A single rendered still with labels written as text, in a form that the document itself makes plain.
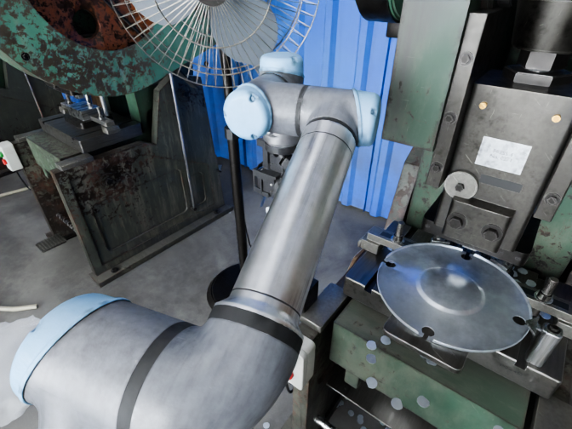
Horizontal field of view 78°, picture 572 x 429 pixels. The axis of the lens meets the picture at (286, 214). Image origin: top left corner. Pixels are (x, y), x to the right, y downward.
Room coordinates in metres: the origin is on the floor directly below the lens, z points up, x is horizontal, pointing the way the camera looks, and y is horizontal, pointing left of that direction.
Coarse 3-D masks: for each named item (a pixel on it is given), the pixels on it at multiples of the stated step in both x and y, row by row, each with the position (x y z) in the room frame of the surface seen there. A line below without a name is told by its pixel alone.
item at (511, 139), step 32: (480, 96) 0.58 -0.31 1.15; (512, 96) 0.55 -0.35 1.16; (544, 96) 0.53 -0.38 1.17; (480, 128) 0.57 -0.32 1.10; (512, 128) 0.54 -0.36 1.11; (544, 128) 0.52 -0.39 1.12; (480, 160) 0.56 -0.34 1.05; (512, 160) 0.53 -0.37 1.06; (544, 160) 0.51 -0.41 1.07; (448, 192) 0.57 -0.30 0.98; (480, 192) 0.55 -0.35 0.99; (512, 192) 0.52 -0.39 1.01; (448, 224) 0.54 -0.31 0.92; (480, 224) 0.51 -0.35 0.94; (512, 224) 0.51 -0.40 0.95
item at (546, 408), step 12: (564, 276) 0.67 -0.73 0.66; (564, 372) 0.43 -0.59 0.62; (564, 384) 0.40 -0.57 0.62; (540, 396) 0.36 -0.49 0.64; (552, 396) 0.36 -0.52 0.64; (564, 396) 0.38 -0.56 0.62; (528, 408) 0.38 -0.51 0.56; (540, 408) 0.34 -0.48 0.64; (552, 408) 0.34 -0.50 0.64; (564, 408) 0.34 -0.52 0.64; (528, 420) 0.35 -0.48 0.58; (540, 420) 0.32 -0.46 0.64; (552, 420) 0.32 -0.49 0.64; (564, 420) 0.32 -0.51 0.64
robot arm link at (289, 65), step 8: (264, 56) 0.63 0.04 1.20; (272, 56) 0.62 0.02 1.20; (280, 56) 0.62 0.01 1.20; (288, 56) 0.62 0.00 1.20; (296, 56) 0.62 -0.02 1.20; (264, 64) 0.62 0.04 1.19; (272, 64) 0.60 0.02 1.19; (280, 64) 0.60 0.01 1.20; (288, 64) 0.60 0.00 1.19; (296, 64) 0.61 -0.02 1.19; (264, 72) 0.60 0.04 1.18; (272, 72) 0.67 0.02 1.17; (280, 72) 0.60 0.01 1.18; (288, 72) 0.60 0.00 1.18; (296, 72) 0.61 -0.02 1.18; (288, 80) 0.59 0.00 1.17; (296, 80) 0.61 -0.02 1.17
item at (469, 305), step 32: (416, 256) 0.61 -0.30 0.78; (448, 256) 0.61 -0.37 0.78; (480, 256) 0.60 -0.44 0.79; (384, 288) 0.51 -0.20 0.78; (416, 288) 0.51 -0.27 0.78; (448, 288) 0.51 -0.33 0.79; (480, 288) 0.51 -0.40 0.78; (512, 288) 0.51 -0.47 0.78; (416, 320) 0.43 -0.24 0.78; (448, 320) 0.43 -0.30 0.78; (480, 320) 0.43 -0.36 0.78; (512, 320) 0.43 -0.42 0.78
